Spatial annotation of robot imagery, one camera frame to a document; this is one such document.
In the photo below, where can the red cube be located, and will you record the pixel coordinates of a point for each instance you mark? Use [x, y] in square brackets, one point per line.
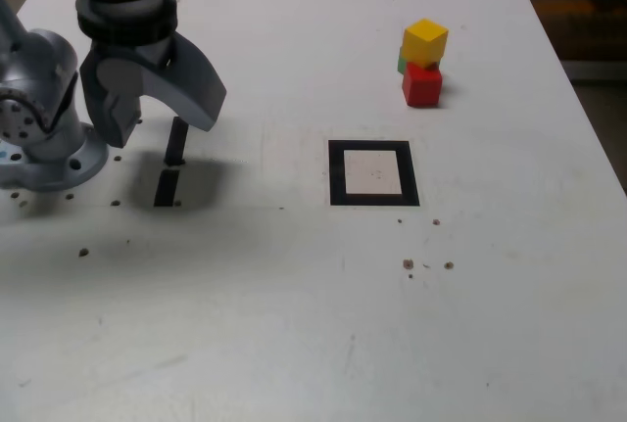
[422, 86]

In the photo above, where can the yellow cube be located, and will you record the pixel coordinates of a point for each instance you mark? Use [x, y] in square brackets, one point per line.
[425, 40]

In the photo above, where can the black tape strip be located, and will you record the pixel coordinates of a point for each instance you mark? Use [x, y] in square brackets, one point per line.
[175, 148]

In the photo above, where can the grey metal bar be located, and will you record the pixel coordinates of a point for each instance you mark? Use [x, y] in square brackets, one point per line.
[597, 69]

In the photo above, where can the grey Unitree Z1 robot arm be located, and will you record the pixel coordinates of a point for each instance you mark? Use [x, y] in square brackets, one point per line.
[44, 74]

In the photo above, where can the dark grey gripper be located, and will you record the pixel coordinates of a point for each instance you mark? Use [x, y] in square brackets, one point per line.
[147, 52]

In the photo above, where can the black tape square outline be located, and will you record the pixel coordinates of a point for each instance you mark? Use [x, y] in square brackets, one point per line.
[337, 172]

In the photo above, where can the green cube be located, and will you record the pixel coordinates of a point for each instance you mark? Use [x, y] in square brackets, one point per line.
[401, 63]

